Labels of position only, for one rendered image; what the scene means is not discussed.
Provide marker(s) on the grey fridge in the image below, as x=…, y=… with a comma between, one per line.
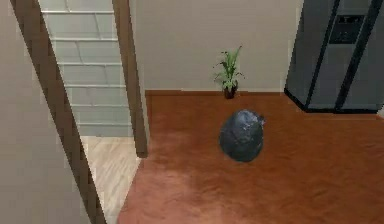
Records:
x=333, y=66

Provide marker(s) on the brown door frame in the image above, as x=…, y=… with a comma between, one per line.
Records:
x=130, y=80

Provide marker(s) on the dark grey rubbish bag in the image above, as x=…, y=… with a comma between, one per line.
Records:
x=241, y=136

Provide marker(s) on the green house plant in pot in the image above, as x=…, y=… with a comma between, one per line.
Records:
x=229, y=71

